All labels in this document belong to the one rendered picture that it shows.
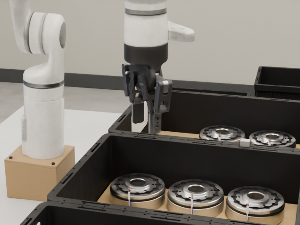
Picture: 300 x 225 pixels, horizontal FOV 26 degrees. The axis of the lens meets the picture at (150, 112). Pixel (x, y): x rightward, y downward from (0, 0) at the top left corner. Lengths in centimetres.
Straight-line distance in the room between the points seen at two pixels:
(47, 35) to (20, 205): 39
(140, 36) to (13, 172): 59
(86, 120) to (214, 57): 248
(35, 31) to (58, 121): 22
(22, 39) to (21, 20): 4
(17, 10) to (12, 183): 41
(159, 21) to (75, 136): 88
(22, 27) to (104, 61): 317
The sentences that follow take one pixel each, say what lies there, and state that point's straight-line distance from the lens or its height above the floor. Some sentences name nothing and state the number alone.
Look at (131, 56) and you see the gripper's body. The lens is 108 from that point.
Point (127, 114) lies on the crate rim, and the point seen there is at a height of 93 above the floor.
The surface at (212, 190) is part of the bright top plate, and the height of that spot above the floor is 86.
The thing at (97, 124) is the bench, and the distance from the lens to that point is 198.
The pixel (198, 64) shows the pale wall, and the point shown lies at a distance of 443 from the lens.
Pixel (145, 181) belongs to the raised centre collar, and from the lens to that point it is 123.
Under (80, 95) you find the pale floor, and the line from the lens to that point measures 451.
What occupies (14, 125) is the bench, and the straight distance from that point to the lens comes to 201.
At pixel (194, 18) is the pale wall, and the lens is 436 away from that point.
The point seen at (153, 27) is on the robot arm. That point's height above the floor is 117.
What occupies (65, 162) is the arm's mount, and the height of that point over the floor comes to 78.
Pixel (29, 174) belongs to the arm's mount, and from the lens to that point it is 152.
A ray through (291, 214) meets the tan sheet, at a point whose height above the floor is 83.
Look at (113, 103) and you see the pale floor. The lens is 432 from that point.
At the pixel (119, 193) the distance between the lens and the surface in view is 119.
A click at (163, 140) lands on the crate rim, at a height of 93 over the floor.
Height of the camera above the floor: 140
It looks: 20 degrees down
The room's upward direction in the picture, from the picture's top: straight up
